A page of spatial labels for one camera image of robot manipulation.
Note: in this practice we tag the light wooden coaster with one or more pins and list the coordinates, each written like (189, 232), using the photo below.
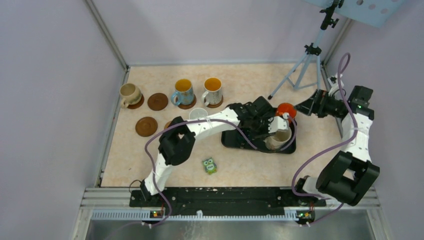
(167, 125)

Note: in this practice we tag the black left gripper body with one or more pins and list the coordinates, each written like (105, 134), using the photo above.
(259, 128)

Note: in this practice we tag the beige round mug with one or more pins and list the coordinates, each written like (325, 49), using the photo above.
(130, 95)

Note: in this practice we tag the green owl figure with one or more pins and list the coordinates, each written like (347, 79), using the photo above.
(209, 166)

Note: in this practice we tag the blue mug yellow inside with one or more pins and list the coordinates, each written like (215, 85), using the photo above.
(184, 93)

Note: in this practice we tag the white mug yellow inside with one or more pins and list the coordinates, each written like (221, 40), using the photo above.
(212, 91)

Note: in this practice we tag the plain white mug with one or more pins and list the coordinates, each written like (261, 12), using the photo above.
(197, 113)

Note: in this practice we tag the tall cream patterned mug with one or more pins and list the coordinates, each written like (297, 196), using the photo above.
(278, 140)

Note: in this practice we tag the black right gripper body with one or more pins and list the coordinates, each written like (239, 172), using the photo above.
(329, 105)

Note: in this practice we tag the black serving tray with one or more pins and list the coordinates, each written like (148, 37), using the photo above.
(233, 139)

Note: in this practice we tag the light blue perforated panel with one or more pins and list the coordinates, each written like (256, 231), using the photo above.
(370, 12)

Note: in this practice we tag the black mug orange inside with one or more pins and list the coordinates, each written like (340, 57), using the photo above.
(286, 108)

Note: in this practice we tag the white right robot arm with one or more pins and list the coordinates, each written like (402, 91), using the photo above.
(350, 173)

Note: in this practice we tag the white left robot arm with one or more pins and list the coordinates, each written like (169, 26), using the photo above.
(177, 142)

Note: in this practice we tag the brown coaster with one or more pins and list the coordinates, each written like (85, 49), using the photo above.
(138, 104)
(188, 106)
(213, 106)
(157, 101)
(146, 126)

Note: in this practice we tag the white cable duct strip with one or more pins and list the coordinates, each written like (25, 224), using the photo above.
(147, 215)

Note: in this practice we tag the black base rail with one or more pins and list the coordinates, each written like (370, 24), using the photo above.
(223, 201)

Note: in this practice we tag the blue camera tripod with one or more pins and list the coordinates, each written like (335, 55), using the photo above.
(312, 51)

